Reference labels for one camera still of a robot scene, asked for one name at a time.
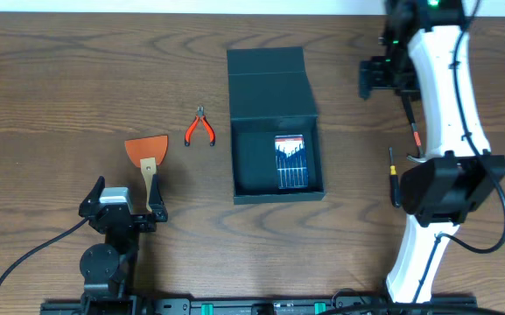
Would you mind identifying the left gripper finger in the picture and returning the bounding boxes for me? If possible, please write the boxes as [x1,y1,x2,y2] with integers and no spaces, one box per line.
[148,174,165,212]
[79,176,105,215]

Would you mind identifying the small black-handled claw hammer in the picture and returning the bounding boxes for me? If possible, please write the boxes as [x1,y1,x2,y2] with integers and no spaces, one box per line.
[401,94,425,163]

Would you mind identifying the black yellow screwdriver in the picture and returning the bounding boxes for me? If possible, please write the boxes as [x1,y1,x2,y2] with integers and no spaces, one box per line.
[389,147,402,208]

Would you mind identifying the precision screwdriver set case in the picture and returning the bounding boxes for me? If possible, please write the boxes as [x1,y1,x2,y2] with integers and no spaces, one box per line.
[274,135,308,190]

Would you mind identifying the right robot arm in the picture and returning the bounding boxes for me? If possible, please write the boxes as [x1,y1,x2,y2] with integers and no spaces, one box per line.
[358,0,505,305]

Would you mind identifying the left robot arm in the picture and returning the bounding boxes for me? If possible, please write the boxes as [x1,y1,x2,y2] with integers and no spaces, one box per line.
[79,174,168,300]

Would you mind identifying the dark green open box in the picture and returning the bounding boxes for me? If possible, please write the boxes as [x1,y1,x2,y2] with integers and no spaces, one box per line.
[227,47,326,205]

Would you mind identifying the orange scraper wooden handle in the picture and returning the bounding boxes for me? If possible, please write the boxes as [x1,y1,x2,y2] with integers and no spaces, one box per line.
[124,135,168,211]

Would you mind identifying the red-handled pliers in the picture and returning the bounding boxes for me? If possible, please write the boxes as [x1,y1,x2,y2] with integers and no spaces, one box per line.
[184,106,216,148]

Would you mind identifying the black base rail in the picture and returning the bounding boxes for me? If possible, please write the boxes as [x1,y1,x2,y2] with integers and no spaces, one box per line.
[39,293,479,315]

